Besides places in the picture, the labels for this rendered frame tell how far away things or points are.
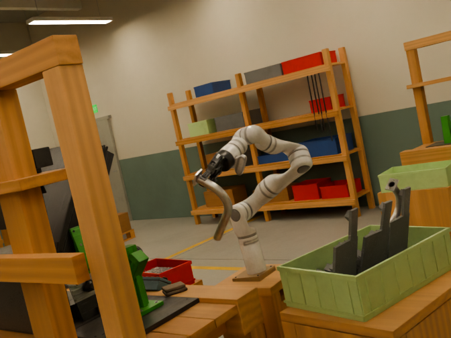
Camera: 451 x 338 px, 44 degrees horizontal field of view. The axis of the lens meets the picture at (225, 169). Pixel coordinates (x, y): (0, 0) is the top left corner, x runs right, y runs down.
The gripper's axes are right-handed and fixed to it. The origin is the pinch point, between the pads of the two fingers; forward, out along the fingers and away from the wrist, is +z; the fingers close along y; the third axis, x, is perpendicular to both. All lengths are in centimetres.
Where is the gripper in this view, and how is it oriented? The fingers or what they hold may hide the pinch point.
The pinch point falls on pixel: (204, 180)
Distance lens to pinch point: 190.5
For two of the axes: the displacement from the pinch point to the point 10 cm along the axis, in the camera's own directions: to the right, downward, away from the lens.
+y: 1.7, -7.0, -6.9
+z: -5.2, 5.3, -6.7
